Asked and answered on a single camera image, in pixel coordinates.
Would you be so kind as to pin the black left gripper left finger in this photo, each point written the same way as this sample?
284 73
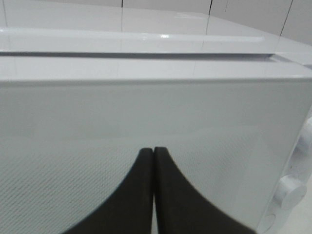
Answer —
129 209

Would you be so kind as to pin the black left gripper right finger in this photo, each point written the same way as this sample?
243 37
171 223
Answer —
181 209

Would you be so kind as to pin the white timer knob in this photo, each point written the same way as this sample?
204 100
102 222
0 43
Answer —
290 191

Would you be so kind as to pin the white microwave door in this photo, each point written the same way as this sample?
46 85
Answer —
71 129

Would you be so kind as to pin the white microwave oven body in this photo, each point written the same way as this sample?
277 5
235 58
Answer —
34 28

